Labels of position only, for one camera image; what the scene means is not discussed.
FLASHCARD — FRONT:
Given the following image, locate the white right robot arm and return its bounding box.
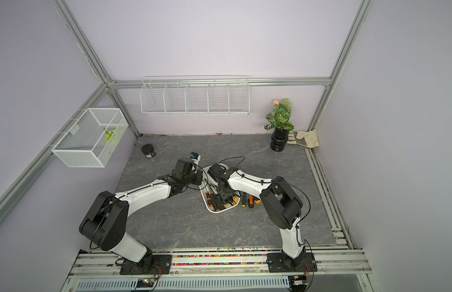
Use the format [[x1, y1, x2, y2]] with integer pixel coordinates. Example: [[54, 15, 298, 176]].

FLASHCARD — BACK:
[[207, 164, 306, 272]]

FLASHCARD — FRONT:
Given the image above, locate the white wire basket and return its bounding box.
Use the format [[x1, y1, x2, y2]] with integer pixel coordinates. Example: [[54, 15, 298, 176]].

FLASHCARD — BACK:
[[52, 108, 128, 168]]

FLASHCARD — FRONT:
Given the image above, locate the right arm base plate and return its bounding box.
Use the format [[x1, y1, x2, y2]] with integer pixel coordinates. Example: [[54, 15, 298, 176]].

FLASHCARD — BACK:
[[266, 251, 318, 273]]

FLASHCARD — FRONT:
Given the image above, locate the green artificial plant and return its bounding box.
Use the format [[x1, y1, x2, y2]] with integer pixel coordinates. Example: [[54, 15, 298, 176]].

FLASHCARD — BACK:
[[264, 99, 294, 131]]

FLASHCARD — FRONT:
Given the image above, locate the long white wire shelf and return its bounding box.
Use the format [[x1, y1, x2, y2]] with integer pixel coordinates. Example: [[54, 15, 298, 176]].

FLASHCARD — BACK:
[[140, 75, 250, 116]]

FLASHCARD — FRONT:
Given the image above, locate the aluminium rail base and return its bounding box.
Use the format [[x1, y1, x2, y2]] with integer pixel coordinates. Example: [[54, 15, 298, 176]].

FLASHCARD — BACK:
[[62, 245, 380, 292]]

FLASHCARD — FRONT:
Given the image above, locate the small black jar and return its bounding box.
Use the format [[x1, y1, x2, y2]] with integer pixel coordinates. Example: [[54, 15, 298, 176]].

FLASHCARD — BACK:
[[141, 144, 156, 159]]

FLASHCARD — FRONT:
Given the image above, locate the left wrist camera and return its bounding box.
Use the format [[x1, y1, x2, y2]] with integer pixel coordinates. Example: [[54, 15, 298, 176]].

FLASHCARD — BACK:
[[190, 152, 200, 164]]

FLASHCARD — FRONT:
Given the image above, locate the cream work glove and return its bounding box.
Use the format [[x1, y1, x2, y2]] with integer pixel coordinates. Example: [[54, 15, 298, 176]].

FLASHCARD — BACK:
[[287, 130, 319, 148]]

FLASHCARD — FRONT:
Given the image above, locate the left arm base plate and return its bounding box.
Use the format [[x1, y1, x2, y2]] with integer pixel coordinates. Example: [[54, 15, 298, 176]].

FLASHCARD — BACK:
[[120, 254, 173, 275]]

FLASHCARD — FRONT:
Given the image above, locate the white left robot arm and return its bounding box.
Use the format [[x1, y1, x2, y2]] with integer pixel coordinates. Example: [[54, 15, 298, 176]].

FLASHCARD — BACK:
[[79, 153, 203, 264]]

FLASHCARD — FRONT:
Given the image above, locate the white plastic storage box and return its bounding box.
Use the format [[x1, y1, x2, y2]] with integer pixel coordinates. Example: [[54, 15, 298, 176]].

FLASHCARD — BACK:
[[199, 163, 240, 214]]

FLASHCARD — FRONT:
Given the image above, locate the black orange screwdriver in box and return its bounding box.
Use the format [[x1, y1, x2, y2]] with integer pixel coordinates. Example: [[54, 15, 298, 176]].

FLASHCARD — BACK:
[[205, 192, 221, 212]]

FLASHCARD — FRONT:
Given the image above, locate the black glossy plant pot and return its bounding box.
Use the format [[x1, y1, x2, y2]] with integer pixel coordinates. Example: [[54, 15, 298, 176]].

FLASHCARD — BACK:
[[270, 128, 289, 152]]

